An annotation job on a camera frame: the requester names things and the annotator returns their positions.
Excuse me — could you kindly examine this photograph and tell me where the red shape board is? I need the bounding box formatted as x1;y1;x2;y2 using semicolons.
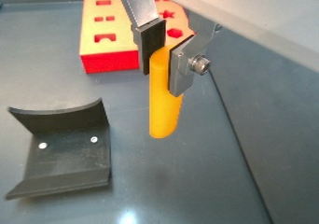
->
80;0;194;74

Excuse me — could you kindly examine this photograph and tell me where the yellow oval peg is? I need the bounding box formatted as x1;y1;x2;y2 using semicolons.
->
150;46;183;138

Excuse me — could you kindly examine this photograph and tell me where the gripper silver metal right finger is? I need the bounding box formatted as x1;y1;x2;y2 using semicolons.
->
168;12;222;97

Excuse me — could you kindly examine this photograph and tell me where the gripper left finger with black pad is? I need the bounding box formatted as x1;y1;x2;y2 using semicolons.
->
121;0;166;75

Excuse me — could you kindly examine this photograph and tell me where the black curved holder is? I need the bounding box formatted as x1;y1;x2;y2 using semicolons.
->
7;100;111;200

